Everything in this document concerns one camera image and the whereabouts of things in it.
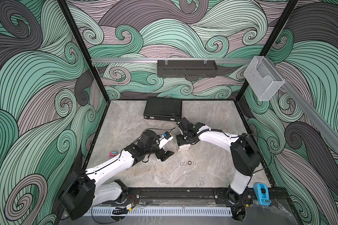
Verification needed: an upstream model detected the large white bow gift box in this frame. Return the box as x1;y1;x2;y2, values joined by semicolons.
178;144;191;152

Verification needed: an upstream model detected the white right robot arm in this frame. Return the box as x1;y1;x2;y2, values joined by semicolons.
174;116;263;204

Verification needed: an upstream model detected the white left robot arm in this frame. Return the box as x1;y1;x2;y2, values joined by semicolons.
57;129;174;220

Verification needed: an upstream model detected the black ribbed hard case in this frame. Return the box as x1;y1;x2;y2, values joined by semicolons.
143;97;182;122

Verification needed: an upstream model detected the pink teal small block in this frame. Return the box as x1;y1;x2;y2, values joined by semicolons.
109;151;117;157

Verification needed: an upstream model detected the blue tape dispenser right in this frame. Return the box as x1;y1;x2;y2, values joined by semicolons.
253;183;271;206

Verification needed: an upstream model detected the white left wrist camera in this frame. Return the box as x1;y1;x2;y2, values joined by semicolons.
159;131;173;149

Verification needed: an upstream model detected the white slotted cable duct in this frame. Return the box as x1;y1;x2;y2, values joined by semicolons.
84;206;232;217

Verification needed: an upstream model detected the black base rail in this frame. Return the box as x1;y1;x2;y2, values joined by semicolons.
112;187;274;205

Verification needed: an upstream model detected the black wall shelf tray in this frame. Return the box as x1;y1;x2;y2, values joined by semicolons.
157;60;218;81

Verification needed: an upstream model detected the aluminium wall rail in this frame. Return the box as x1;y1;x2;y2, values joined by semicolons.
91;57;254;65

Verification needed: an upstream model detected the clear plastic wall holder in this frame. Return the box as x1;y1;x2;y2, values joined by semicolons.
244;56;285;101

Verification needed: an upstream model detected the black corner frame post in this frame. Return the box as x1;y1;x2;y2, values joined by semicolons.
57;0;110;104

